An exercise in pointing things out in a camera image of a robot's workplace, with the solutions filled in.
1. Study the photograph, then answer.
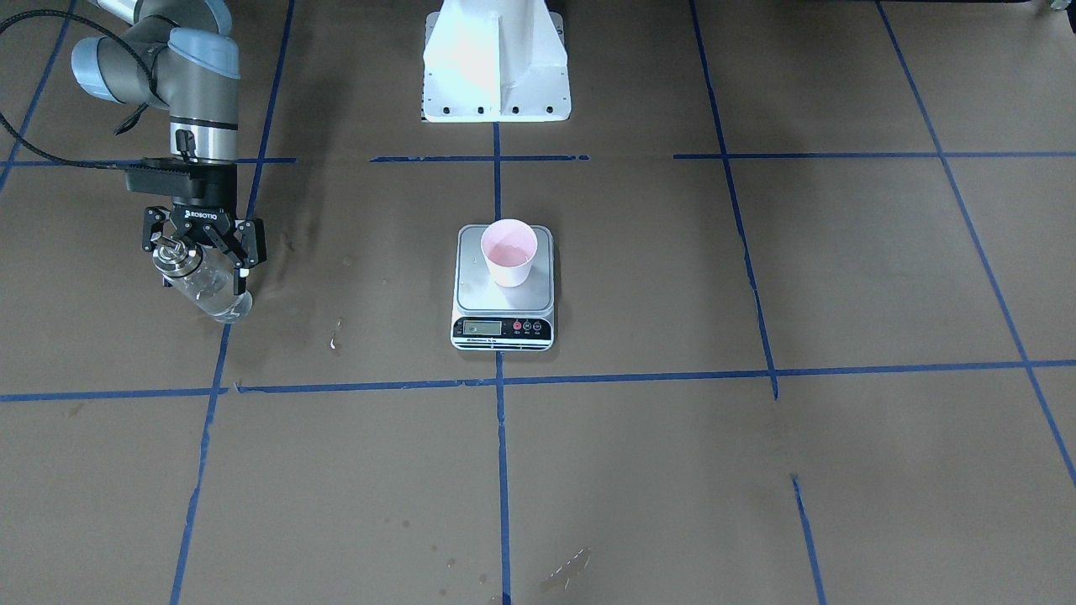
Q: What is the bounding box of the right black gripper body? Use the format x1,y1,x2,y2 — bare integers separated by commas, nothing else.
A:
166,197,240,253

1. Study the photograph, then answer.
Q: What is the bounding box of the glass sauce bottle metal spout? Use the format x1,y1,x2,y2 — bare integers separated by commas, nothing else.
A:
151,236,253,324

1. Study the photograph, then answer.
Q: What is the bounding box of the pink paper cup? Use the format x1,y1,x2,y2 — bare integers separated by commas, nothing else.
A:
479,219,538,287

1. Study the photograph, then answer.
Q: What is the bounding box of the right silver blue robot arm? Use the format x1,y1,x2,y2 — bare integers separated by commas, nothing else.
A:
71,1,266,275

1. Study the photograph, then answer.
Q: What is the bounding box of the silver digital kitchen scale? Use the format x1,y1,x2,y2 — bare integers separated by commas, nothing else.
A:
450,224,555,351

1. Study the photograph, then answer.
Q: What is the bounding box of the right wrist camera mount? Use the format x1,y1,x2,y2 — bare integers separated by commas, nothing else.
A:
123,158,237,208

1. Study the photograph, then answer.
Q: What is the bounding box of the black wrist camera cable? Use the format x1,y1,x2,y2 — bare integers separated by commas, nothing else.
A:
0,8,169,169

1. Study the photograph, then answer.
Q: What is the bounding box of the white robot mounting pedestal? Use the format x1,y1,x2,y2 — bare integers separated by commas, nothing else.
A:
420,1,572,124

